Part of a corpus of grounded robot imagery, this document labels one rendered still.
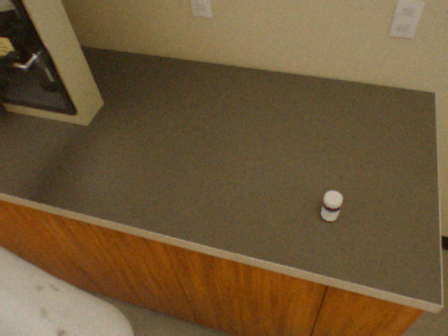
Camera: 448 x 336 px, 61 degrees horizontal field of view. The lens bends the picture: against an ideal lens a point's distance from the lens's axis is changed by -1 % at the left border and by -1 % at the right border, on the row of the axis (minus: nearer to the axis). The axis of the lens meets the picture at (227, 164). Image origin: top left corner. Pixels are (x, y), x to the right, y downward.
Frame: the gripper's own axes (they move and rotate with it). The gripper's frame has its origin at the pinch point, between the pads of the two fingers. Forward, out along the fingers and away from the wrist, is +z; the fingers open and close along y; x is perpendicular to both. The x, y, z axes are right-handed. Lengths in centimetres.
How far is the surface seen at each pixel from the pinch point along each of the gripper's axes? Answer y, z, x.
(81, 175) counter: -26.0, -13.6, -19.8
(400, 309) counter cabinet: -40, -23, -110
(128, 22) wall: -15, 48, -7
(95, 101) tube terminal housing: -22.1, 12.3, -11.0
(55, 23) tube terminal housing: 6.8, 10.4, -10.9
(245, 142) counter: -26, 10, -62
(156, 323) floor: -120, -25, -27
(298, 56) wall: -21, 48, -70
